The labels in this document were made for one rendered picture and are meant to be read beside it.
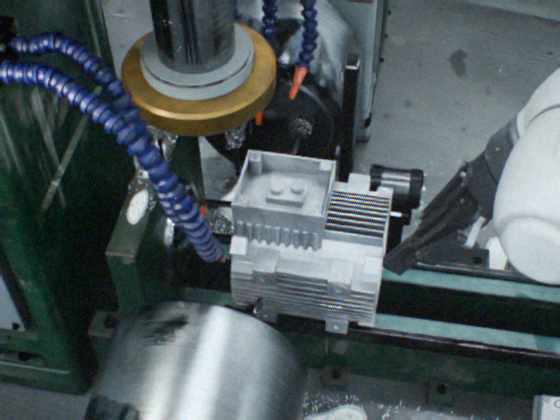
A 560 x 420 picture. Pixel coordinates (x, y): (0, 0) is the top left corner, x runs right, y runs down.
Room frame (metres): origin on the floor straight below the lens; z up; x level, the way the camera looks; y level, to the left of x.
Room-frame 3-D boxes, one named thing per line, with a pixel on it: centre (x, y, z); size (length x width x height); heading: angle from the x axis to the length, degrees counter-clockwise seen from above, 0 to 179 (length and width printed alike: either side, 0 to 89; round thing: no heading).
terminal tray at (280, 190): (0.77, 0.00, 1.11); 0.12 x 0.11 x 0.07; 78
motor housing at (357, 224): (0.76, -0.04, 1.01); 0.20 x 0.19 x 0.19; 78
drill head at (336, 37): (1.10, -0.01, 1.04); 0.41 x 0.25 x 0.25; 169
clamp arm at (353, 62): (0.88, -0.10, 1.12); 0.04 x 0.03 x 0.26; 79
